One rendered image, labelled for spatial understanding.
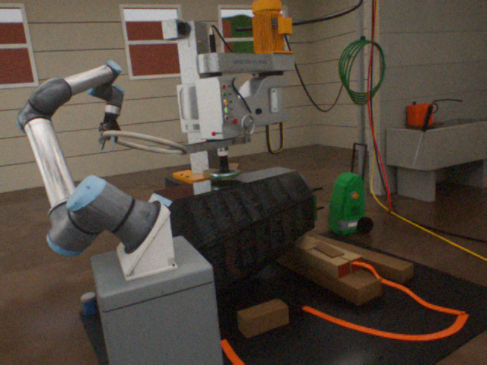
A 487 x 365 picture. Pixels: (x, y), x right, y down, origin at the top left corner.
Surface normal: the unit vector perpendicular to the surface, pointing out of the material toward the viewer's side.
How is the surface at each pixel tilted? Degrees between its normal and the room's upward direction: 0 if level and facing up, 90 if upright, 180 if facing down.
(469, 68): 90
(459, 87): 90
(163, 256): 90
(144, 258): 90
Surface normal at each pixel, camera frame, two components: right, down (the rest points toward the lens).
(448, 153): 0.42, 0.16
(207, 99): -0.63, 0.22
